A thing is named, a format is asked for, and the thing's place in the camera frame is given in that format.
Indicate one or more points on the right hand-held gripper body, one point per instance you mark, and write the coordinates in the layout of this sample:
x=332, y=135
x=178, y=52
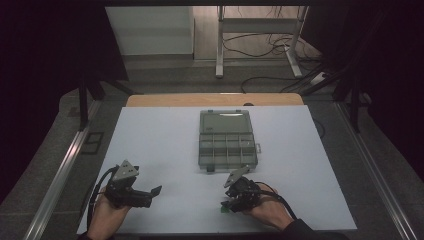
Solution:
x=245, y=195

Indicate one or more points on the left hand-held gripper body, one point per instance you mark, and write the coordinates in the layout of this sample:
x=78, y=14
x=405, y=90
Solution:
x=128, y=196

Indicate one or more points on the clear grey compartment storage box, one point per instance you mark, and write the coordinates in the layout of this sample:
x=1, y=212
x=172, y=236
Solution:
x=228, y=146

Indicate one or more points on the person's right hand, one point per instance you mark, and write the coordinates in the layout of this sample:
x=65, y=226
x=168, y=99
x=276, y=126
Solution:
x=270, y=210

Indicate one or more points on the person's left hand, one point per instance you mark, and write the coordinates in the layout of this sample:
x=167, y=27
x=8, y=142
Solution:
x=106, y=216

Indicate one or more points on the small dark knob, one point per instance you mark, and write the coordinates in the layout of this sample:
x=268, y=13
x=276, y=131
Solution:
x=248, y=104

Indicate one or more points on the wooden table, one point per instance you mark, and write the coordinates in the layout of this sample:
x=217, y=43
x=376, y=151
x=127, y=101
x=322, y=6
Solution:
x=200, y=99

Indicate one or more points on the black metal stand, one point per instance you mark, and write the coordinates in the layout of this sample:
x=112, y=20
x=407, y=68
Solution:
x=355, y=100
x=83, y=103

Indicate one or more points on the white power strip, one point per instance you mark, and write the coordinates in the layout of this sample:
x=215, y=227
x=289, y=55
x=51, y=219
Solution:
x=318, y=78

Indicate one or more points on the dark curtain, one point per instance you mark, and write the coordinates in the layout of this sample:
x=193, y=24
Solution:
x=43, y=83
x=393, y=83

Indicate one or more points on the white cabinet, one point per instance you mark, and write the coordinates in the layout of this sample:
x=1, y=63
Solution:
x=150, y=30

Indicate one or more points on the black floor socket frame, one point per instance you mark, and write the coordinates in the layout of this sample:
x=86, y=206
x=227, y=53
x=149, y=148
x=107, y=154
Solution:
x=92, y=143

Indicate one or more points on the aluminium rail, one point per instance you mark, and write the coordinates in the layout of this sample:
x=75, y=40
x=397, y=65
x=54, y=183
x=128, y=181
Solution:
x=370, y=160
x=63, y=166

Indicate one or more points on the white desk frame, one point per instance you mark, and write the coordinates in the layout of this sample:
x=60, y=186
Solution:
x=219, y=43

